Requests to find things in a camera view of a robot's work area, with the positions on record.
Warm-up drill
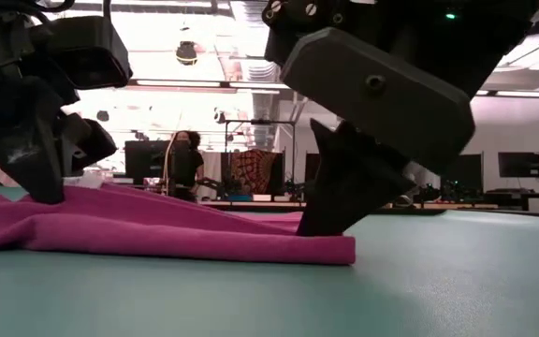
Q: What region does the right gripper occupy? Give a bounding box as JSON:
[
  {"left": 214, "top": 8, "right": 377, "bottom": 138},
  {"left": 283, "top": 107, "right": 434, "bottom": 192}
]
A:
[{"left": 281, "top": 26, "right": 476, "bottom": 237}]

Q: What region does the green table mat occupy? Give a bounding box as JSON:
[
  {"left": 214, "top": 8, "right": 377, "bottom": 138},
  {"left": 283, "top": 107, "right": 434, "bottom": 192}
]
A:
[{"left": 0, "top": 184, "right": 539, "bottom": 337}]

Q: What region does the black background desk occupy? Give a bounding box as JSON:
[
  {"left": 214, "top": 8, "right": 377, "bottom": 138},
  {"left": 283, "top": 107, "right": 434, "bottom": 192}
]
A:
[{"left": 484, "top": 188, "right": 539, "bottom": 212}]

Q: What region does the long ceiling light rail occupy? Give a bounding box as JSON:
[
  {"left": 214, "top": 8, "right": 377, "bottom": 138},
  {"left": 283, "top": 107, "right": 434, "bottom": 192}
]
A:
[{"left": 128, "top": 77, "right": 539, "bottom": 99}]

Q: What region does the orange patterned tapestry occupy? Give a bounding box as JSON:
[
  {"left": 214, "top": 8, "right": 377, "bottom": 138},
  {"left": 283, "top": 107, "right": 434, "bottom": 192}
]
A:
[{"left": 229, "top": 149, "right": 278, "bottom": 196}]

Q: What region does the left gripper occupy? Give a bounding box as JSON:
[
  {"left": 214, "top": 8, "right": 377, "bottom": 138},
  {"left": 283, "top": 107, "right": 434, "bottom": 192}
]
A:
[{"left": 0, "top": 74, "right": 119, "bottom": 205}]

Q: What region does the magenta towel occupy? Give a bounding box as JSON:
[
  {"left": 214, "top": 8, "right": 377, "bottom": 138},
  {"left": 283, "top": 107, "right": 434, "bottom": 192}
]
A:
[{"left": 0, "top": 183, "right": 357, "bottom": 267}]

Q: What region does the person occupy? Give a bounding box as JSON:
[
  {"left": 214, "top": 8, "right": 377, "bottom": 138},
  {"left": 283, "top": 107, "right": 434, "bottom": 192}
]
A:
[{"left": 168, "top": 130, "right": 205, "bottom": 203}]

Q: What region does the black ceiling dome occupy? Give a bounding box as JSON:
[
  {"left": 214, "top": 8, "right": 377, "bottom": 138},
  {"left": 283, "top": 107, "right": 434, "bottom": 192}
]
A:
[{"left": 175, "top": 40, "right": 199, "bottom": 66}]

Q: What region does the silver ventilation duct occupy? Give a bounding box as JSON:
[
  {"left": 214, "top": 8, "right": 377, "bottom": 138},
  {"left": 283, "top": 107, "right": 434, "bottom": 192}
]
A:
[{"left": 229, "top": 0, "right": 283, "bottom": 151}]

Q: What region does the black computer monitor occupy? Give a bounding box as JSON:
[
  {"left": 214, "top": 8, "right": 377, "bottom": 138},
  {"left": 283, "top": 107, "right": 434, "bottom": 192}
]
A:
[
  {"left": 497, "top": 151, "right": 539, "bottom": 179},
  {"left": 440, "top": 153, "right": 485, "bottom": 191},
  {"left": 124, "top": 139, "right": 171, "bottom": 186}
]

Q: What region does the wooden background table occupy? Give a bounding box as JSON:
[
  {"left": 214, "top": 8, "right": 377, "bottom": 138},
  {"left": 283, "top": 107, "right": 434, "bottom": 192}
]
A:
[
  {"left": 201, "top": 200, "right": 307, "bottom": 209},
  {"left": 381, "top": 202, "right": 500, "bottom": 211}
]

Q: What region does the black background rig frame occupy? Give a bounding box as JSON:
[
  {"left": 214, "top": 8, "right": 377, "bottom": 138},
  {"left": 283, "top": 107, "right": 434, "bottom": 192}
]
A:
[{"left": 225, "top": 119, "right": 298, "bottom": 198}]

